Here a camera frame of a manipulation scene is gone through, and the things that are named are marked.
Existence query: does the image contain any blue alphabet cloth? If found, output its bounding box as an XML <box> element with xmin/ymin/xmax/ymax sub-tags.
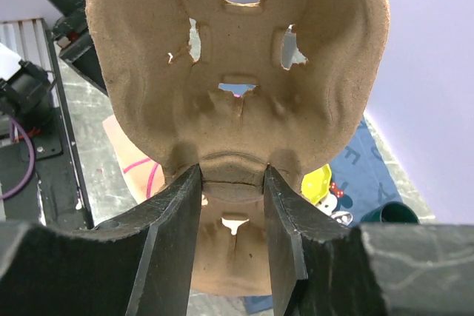
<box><xmin>244</xmin><ymin>121</ymin><xmax>402</xmax><ymax>315</ymax></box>

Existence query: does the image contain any brown pulp cup carrier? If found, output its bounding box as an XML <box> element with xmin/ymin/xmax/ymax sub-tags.
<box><xmin>86</xmin><ymin>0</ymin><xmax>390</xmax><ymax>296</ymax></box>

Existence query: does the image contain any cartoon mouse figurine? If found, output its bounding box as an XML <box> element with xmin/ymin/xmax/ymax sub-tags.
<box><xmin>316</xmin><ymin>181</ymin><xmax>353</xmax><ymax>226</ymax></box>

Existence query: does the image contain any yellow-green dotted plate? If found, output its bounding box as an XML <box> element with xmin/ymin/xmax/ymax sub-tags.
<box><xmin>301</xmin><ymin>164</ymin><xmax>332</xmax><ymax>205</ymax></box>

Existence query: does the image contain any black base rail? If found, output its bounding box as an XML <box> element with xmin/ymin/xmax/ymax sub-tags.
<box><xmin>1</xmin><ymin>19</ymin><xmax>95</xmax><ymax>230</ymax></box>

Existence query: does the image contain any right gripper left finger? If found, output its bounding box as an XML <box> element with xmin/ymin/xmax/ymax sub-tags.
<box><xmin>92</xmin><ymin>163</ymin><xmax>203</xmax><ymax>316</ymax></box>

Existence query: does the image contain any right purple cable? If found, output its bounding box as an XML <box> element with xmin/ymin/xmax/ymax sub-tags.
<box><xmin>0</xmin><ymin>115</ymin><xmax>37</xmax><ymax>201</ymax></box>

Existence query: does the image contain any dark green mug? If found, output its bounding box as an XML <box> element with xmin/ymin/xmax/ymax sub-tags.
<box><xmin>361</xmin><ymin>201</ymin><xmax>419</xmax><ymax>224</ymax></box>

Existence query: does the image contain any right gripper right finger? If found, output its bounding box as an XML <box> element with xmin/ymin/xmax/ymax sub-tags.
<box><xmin>263</xmin><ymin>165</ymin><xmax>349</xmax><ymax>315</ymax></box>

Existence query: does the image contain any pink paper gift bag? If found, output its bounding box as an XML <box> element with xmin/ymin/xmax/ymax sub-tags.
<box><xmin>102</xmin><ymin>115</ymin><xmax>165</xmax><ymax>204</ymax></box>

